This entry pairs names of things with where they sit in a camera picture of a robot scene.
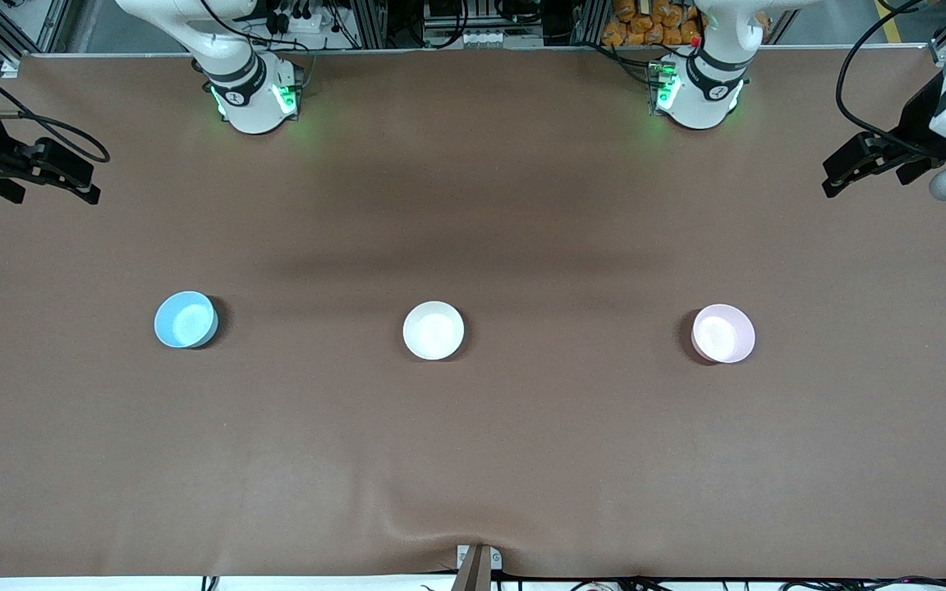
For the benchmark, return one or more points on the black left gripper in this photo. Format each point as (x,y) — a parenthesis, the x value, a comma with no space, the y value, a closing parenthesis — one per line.
(915,123)

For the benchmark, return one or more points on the blue bowl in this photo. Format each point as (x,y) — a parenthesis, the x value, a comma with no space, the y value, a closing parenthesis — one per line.
(185,320)

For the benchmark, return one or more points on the pink bowl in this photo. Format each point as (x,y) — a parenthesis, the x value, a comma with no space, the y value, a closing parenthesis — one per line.
(723,333)

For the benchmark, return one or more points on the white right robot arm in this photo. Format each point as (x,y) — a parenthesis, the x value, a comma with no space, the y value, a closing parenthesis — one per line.
(251,107)

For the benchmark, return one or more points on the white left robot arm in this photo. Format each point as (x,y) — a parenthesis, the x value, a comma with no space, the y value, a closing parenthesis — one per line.
(699,103)

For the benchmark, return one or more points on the white bowl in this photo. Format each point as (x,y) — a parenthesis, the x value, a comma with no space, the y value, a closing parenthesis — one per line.
(433,330)

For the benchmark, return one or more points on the pile of orange objects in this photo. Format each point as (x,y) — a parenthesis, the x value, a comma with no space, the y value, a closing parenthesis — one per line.
(645,25)

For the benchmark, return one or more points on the white power strip with plugs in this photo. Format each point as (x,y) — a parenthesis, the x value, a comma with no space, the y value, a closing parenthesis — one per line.
(300,25)

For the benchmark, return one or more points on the brown table mat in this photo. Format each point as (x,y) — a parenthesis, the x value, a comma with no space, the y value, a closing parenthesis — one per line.
(473,205)

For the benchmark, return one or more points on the black electronics box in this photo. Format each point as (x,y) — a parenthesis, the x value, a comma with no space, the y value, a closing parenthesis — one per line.
(448,10)

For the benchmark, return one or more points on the aluminium frame post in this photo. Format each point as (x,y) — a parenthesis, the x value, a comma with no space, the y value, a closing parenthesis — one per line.
(588,23)
(368,23)

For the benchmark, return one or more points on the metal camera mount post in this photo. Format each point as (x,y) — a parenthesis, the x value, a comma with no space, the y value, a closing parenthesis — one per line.
(477,566)

